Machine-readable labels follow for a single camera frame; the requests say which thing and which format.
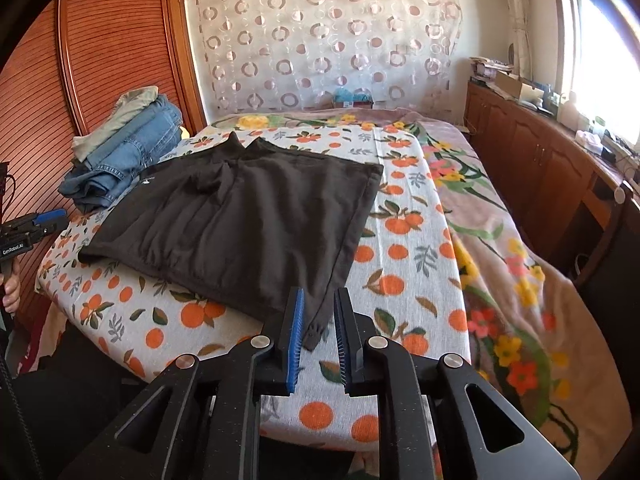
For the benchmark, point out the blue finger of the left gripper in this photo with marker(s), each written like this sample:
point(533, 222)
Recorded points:
point(55, 217)

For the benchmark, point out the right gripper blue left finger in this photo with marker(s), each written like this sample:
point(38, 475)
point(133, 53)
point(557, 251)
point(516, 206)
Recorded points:
point(280, 367)

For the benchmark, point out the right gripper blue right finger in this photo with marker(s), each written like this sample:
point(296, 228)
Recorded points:
point(353, 330)

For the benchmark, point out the black pants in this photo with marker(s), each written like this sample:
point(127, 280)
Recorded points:
point(243, 224)

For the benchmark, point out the person's left hand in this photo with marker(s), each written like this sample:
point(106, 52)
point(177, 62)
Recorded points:
point(11, 284)

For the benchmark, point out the folded blue jeans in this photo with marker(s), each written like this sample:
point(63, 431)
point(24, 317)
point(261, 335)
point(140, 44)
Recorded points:
point(109, 170)

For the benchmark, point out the orange print bed sheet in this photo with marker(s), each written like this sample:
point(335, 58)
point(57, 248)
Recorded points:
point(143, 323)

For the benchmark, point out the folded khaki pants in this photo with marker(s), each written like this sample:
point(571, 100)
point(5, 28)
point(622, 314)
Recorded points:
point(128, 105)

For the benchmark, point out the floral pink blanket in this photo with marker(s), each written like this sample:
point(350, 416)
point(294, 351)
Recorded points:
point(500, 259)

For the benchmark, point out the box with blue cloth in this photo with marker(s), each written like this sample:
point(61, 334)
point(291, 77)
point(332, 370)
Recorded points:
point(360, 98)

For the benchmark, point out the wooden cabinet counter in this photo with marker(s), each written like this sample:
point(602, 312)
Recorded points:
point(560, 196)

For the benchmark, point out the pink circle pattern curtain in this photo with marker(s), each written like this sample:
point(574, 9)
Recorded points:
point(280, 55)

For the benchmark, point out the stack of books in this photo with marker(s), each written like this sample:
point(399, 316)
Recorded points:
point(487, 68)

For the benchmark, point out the cardboard box on counter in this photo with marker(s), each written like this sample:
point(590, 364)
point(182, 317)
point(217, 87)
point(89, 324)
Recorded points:
point(517, 89)

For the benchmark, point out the white tissue pack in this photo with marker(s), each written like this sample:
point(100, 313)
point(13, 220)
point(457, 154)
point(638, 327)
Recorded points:
point(590, 141)

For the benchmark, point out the white plastic jug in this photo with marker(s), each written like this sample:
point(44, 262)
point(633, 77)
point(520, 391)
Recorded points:
point(568, 114)

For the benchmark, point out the beige side window curtain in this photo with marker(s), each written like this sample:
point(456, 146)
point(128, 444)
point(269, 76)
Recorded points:
point(519, 14)

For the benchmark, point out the window with wooden frame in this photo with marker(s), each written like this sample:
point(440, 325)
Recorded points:
point(599, 72)

